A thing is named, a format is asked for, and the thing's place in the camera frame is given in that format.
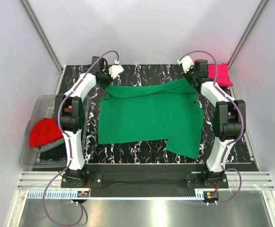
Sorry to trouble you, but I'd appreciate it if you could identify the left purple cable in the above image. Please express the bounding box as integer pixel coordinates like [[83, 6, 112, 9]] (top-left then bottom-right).
[[43, 50, 119, 225]]

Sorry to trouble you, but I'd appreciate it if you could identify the purple cable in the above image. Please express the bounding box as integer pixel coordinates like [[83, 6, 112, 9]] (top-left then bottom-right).
[[179, 50, 243, 205], [43, 50, 119, 225]]

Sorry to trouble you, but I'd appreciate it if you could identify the right aluminium frame post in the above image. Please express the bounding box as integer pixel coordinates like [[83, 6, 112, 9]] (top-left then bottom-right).
[[228, 0, 270, 69]]

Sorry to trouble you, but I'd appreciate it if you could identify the black marble pattern mat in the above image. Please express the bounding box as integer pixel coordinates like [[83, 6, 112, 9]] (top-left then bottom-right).
[[32, 63, 258, 171]]

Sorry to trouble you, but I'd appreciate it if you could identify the aluminium front rail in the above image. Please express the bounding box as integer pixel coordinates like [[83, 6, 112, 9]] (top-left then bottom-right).
[[17, 172, 274, 191]]

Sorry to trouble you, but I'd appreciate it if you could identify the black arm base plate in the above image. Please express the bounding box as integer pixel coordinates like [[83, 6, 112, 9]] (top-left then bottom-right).
[[62, 164, 229, 189]]

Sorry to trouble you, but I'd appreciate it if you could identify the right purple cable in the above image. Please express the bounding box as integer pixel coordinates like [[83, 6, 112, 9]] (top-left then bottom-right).
[[179, 50, 243, 205]]

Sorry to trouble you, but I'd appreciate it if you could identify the folded pink t shirt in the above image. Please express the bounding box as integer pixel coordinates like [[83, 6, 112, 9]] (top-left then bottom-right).
[[208, 63, 233, 87]]

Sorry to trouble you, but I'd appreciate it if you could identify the left aluminium frame post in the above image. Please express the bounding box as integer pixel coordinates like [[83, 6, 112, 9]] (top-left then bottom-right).
[[20, 0, 65, 72]]

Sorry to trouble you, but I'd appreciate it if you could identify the orange connector block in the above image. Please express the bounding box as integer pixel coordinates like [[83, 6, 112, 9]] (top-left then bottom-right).
[[204, 191, 219, 199], [77, 191, 90, 198]]

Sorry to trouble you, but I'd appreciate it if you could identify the left orange connector block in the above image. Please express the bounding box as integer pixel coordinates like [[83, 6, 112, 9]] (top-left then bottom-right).
[[77, 191, 90, 198]]

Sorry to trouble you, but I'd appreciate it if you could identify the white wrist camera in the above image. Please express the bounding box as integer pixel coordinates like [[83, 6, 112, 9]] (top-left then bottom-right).
[[177, 55, 194, 73], [108, 64, 124, 79]]

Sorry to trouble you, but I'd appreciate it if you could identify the right orange connector block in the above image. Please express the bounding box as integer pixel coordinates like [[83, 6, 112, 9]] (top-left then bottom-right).
[[204, 191, 219, 199]]

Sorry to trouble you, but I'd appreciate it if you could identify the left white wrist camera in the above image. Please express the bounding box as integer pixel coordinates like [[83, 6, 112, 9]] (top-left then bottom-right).
[[108, 64, 124, 79]]

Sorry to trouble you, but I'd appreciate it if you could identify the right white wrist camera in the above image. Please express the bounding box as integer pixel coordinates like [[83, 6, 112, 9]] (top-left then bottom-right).
[[177, 55, 194, 73]]

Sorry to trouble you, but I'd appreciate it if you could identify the black t shirt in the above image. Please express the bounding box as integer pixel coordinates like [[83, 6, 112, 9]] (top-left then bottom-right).
[[39, 144, 67, 161]]

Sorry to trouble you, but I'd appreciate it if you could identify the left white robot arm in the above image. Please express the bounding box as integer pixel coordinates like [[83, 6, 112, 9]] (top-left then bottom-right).
[[55, 56, 113, 187]]

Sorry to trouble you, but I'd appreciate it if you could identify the clear plastic bin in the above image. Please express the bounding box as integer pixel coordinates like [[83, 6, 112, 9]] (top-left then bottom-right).
[[18, 94, 90, 169]]

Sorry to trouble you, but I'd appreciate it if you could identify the white slotted cable duct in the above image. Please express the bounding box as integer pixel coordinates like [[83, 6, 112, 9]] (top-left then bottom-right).
[[27, 189, 204, 201]]

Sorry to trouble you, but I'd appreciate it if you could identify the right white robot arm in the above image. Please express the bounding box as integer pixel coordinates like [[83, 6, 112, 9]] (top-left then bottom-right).
[[178, 56, 246, 188]]

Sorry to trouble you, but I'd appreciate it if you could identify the red t shirt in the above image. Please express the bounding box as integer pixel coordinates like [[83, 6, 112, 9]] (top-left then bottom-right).
[[29, 118, 62, 148]]

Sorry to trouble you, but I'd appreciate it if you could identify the green t shirt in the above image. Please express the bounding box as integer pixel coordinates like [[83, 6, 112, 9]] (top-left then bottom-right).
[[98, 79, 204, 159]]

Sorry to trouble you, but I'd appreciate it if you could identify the aluminium frame post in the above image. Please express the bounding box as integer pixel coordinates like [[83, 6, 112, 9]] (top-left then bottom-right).
[[228, 0, 270, 69], [20, 0, 65, 72]]

